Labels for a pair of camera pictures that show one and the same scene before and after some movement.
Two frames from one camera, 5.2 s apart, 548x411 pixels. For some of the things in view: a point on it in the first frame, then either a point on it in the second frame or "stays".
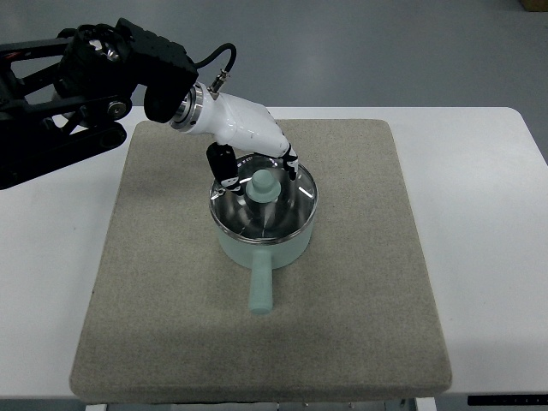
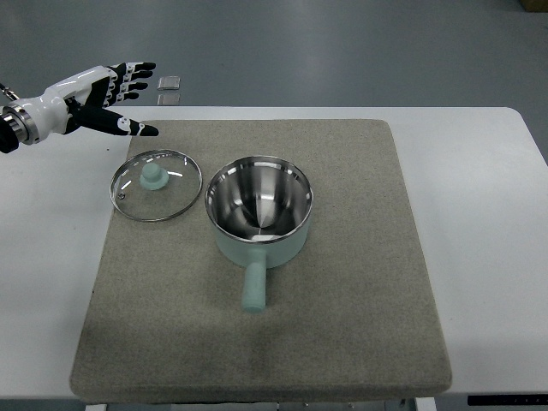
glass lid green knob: x=271 y=206 → x=154 y=185
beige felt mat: x=356 y=318 stays
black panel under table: x=510 y=400 stays
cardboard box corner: x=535 y=5 stays
